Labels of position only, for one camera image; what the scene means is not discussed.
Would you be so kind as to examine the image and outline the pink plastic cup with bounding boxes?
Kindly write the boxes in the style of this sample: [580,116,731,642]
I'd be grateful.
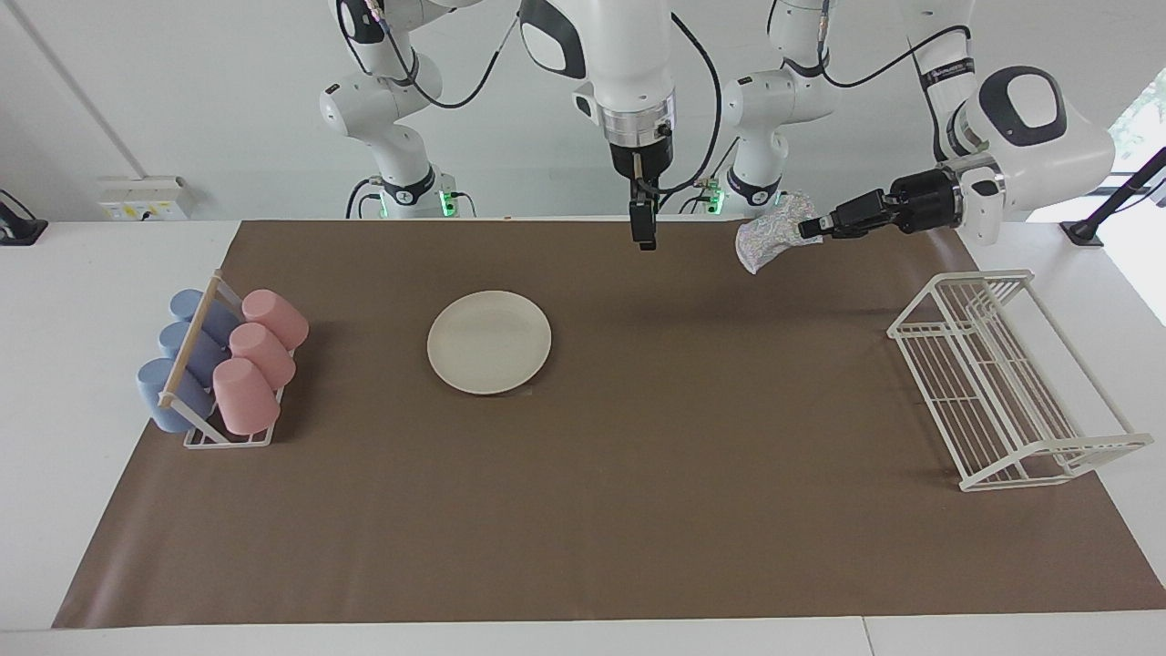
[241,289,310,352]
[212,357,281,436]
[229,323,297,391]

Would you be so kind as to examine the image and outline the round cream plate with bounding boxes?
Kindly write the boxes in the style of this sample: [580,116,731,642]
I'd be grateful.
[427,290,553,396]

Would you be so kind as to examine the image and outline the white wall outlet box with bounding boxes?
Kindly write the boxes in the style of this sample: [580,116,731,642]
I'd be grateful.
[97,176,189,221]

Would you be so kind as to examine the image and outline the cup rack with wooden bar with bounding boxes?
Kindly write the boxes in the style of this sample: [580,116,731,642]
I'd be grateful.
[158,269,294,449]

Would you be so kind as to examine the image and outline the blue plastic cup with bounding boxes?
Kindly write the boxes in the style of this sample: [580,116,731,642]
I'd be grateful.
[159,321,230,388]
[169,289,243,345]
[136,358,217,435]

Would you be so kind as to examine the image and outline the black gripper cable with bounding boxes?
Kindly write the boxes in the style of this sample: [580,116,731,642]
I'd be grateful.
[335,0,726,197]
[765,0,972,91]

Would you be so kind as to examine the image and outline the white wire dish rack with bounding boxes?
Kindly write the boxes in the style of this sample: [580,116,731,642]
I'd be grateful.
[887,269,1154,493]

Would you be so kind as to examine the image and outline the black base cable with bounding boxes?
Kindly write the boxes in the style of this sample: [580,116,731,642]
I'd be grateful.
[679,137,740,216]
[345,177,385,220]

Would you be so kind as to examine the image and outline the brown paper table mat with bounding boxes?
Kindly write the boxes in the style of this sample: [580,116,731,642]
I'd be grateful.
[52,219,1166,630]

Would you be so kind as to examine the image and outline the black table clamp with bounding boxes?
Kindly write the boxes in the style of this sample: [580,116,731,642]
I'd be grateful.
[0,189,48,245]

